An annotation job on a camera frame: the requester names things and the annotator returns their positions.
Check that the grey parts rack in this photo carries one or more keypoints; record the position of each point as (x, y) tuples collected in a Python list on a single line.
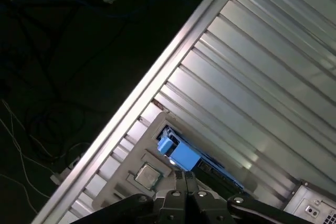
[(141, 150)]

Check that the hard disk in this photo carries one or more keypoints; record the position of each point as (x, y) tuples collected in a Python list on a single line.
[(183, 155)]

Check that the silver CPU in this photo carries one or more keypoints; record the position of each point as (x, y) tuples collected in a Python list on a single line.
[(147, 175)]

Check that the black open PC case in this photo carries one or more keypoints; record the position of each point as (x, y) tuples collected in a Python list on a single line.
[(315, 203)]

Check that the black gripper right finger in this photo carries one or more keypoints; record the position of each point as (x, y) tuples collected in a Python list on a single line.
[(204, 208)]

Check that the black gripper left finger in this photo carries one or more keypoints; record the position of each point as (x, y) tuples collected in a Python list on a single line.
[(181, 208)]

